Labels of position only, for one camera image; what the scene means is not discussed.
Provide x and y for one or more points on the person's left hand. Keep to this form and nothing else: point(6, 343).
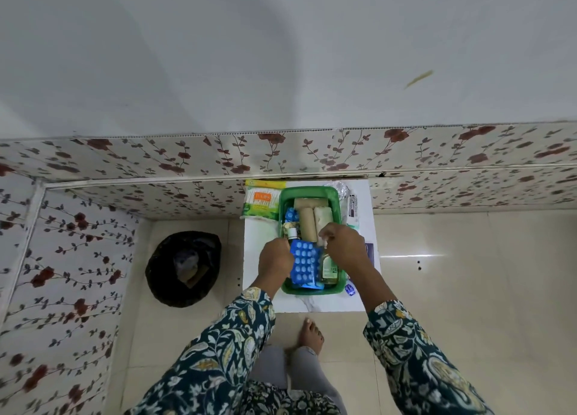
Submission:
point(274, 261)

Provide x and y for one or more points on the person's right hand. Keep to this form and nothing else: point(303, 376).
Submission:
point(347, 248)

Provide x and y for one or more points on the person's right fingers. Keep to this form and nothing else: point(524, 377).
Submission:
point(331, 238)

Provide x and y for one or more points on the person's left fingers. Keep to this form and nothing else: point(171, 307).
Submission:
point(287, 257)

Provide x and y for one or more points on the blue blister pack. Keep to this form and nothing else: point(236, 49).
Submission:
point(304, 263)

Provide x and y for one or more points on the yellowish liquid glass bottle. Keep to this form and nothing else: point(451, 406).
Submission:
point(328, 268)

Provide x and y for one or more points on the person's left forearm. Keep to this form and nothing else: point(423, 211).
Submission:
point(216, 356)

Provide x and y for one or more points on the person's right forearm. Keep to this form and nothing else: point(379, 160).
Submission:
point(414, 351)

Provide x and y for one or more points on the cream bandage roll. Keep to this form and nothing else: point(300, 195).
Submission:
point(322, 218)

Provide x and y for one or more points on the small white-capped bottle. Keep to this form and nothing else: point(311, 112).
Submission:
point(292, 234)

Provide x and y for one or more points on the brown bandage roll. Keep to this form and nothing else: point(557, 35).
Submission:
point(311, 202)
point(308, 224)

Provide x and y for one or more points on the white ointment tube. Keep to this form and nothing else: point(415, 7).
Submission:
point(353, 211)

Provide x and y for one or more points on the small blue packet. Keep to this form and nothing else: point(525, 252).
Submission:
point(290, 215)

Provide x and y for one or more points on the dark purple sachet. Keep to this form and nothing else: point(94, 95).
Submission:
point(370, 254)

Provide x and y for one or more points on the green plastic basket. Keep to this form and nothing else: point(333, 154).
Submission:
point(331, 193)

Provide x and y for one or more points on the clear plastic bag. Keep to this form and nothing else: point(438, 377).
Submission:
point(341, 190)

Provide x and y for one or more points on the small blue wrapped item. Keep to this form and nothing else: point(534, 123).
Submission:
point(350, 289)

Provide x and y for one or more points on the cotton swab packet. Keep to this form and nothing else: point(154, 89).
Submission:
point(261, 200)

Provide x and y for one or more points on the person's bare foot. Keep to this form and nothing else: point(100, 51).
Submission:
point(311, 335)

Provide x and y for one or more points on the black lined trash bin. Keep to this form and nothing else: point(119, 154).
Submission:
point(182, 268)

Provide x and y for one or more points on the person's grey trouser legs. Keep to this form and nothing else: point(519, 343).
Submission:
point(293, 369)

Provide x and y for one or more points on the person's floral tunic hem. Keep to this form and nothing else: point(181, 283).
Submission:
point(288, 402)

